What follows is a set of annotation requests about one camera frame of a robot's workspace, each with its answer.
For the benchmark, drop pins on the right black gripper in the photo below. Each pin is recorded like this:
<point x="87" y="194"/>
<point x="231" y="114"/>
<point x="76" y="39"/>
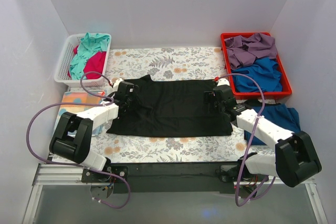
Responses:
<point x="213" y="97"/>

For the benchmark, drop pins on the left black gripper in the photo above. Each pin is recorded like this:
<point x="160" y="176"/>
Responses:
<point x="130" y="93"/>

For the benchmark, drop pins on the black t-shirt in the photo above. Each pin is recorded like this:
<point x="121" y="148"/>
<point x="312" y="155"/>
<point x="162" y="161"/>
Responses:
<point x="170" y="109"/>

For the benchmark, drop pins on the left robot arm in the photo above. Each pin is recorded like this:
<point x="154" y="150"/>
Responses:
<point x="72" y="137"/>

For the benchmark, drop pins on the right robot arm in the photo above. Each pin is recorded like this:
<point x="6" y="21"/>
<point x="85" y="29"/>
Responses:
<point x="295" y="158"/>

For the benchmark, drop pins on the colourful checked towel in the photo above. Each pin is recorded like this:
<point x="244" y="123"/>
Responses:
<point x="79" y="97"/>

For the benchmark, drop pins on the magenta t-shirt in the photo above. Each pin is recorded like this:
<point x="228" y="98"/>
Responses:
<point x="95" y="64"/>

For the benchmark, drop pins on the blue t-shirt in bin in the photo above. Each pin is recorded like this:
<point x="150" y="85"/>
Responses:
<point x="264" y="71"/>

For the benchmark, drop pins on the purple t-shirt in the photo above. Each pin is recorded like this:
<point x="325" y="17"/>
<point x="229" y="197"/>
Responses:
<point x="243" y="51"/>

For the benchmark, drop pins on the teal t-shirt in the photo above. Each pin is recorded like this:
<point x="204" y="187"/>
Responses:
<point x="89" y="46"/>

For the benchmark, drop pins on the white plastic basket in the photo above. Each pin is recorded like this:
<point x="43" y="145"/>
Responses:
<point x="66" y="56"/>

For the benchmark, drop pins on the folded blue t-shirt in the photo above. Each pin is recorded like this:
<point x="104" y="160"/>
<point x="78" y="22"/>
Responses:
<point x="277" y="113"/>

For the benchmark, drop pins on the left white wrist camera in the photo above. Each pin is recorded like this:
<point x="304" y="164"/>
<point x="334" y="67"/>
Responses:
<point x="116" y="83"/>

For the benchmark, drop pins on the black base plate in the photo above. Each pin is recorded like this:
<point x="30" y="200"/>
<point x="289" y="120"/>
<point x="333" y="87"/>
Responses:
<point x="178" y="177"/>

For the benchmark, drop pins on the aluminium rail frame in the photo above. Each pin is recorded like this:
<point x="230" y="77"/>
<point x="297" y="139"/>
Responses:
<point x="71" y="176"/>

